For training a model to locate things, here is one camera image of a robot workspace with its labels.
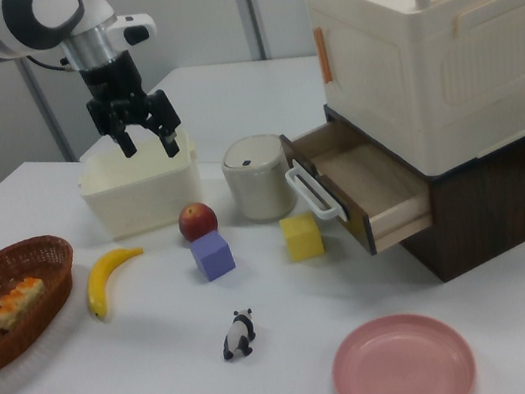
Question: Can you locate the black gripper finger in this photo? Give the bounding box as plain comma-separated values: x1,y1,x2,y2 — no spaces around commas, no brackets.
133,86,187,163
86,93,140,163

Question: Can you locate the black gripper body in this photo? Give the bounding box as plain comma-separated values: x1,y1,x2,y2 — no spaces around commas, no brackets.
78,48,149,117

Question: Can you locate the wooden drawer with white handle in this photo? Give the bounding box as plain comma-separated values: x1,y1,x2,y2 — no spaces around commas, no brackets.
276,105,439,269

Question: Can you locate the cream open plastic bin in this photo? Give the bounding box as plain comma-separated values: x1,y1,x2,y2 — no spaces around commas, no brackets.
73,126,211,245

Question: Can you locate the dark brown drawer cabinet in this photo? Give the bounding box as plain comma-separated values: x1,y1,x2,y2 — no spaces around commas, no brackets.
323,73,525,297

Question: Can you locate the red apple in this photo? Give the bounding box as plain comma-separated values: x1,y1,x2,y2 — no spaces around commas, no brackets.
175,198,222,245

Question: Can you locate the small white lidded bin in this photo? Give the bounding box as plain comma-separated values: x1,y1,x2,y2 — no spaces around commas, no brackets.
217,129,300,227

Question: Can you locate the yellow banana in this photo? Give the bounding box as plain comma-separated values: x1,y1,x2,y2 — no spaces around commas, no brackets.
80,244,155,324

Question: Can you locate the brown wicker basket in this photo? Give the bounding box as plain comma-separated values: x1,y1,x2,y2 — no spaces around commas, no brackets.
0,230,92,374

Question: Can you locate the purple foam cube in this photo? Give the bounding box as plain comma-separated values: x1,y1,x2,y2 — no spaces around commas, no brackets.
187,228,239,285

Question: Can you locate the orange latch strip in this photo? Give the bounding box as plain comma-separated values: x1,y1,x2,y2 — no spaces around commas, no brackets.
313,25,335,84

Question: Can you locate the yellow foam cube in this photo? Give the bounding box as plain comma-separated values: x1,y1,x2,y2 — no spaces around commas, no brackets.
277,209,327,266

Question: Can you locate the orange glazed bread loaf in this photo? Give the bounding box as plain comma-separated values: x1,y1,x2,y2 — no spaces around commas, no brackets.
0,275,53,334

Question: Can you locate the small panda figurine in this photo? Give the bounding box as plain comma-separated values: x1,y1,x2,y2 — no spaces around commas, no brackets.
215,306,262,362

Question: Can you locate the pink round plate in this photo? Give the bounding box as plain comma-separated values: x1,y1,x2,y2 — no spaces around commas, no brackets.
323,302,482,394

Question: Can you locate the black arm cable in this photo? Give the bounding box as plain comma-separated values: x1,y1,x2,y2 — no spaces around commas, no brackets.
24,47,74,79

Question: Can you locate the cream storage box with handles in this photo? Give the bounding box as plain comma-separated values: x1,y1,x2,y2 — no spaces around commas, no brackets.
302,0,525,192

